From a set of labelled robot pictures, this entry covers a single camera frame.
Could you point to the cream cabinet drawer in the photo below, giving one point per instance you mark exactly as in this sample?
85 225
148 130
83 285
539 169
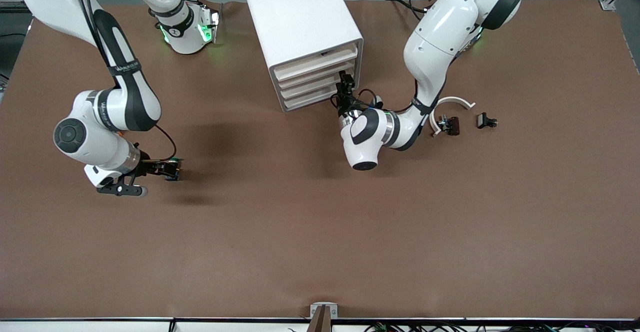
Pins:
306 100
307 89
312 65
310 78

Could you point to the grey bracket with post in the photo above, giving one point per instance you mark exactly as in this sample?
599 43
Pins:
324 322

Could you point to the white drawer cabinet shell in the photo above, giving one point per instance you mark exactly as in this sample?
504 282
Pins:
295 17

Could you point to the small black clip part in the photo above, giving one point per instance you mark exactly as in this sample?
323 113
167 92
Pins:
483 120

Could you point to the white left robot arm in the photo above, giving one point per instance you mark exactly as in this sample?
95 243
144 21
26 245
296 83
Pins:
440 32

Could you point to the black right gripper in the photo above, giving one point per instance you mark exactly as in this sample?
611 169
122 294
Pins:
150 167

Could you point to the small brown metal part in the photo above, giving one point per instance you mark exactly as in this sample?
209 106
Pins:
454 125

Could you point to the white curved plastic part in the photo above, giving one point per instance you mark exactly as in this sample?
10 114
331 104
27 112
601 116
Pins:
460 100

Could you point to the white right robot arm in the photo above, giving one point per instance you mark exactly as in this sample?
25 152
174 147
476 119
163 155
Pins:
125 102

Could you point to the brown table cover sheet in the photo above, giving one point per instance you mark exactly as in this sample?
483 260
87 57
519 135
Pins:
320 222

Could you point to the small green-capped black part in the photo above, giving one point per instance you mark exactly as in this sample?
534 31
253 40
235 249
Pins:
173 170

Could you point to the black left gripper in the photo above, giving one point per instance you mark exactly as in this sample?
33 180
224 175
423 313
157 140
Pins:
344 106

